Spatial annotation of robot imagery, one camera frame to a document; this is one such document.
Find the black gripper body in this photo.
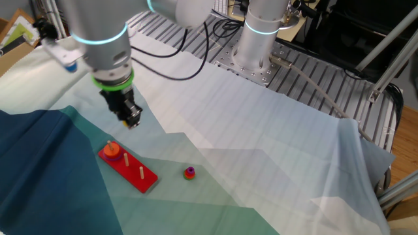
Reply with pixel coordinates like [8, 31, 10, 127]
[99, 86, 135, 114]

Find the red Hanoi base with pegs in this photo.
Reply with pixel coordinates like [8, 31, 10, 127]
[97, 140, 159, 194]

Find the cardboard box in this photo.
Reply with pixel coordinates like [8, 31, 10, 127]
[0, 8, 42, 78]

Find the blue green white cloth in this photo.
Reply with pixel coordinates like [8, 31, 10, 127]
[0, 32, 398, 235]

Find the white keyboard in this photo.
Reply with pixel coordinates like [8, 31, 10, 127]
[214, 0, 229, 16]

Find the black computer monitor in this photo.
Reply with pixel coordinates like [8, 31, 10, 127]
[321, 0, 418, 71]

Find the large red Hanoi ring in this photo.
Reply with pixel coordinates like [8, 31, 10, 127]
[103, 148, 123, 161]

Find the large orange Hanoi ring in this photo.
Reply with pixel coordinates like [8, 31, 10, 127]
[103, 142, 121, 160]

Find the large purple Hanoi ring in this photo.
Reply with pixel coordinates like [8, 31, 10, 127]
[103, 151, 125, 163]

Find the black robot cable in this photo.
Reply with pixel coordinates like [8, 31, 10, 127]
[130, 19, 210, 82]

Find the wrist camera on silver bracket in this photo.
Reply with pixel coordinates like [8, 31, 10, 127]
[32, 18, 88, 73]

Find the coiled black cable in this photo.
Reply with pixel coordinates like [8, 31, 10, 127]
[212, 18, 244, 39]

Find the thick grey cable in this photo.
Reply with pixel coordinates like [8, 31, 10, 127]
[269, 54, 376, 144]

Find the aluminium frame profile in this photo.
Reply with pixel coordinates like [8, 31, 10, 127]
[368, 32, 418, 104]
[355, 6, 418, 71]
[375, 169, 418, 212]

